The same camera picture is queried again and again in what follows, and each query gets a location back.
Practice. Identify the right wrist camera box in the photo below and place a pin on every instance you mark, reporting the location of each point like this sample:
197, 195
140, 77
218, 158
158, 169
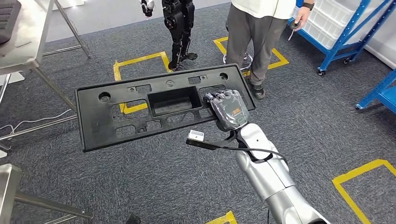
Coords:
195, 135

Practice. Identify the large steel workbench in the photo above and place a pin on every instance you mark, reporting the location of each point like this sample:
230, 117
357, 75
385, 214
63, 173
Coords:
7, 191

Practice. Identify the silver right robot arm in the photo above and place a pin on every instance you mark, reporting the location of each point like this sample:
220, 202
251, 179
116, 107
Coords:
263, 176

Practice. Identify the person's hand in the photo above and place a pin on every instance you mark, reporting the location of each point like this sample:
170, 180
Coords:
301, 17

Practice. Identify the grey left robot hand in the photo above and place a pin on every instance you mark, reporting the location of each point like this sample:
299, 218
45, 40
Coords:
133, 219

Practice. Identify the black plastic license plate bracket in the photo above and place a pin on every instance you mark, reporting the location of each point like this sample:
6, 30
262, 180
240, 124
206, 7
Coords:
92, 130

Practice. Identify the yellow floor tape square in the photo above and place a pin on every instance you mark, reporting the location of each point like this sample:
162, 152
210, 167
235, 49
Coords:
355, 173
280, 56
139, 58

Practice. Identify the person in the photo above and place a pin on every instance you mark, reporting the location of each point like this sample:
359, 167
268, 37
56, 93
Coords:
247, 37

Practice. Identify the chrome base stool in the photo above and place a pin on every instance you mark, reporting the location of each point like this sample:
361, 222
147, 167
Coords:
246, 61

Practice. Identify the steel table with crossbars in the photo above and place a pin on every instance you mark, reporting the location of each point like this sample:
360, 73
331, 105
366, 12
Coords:
28, 24

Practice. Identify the black wristwatch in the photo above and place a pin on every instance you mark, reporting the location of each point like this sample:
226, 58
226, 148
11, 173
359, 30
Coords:
308, 6

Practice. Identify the black humanoid robot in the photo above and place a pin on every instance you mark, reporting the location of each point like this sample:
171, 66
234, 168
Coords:
179, 18

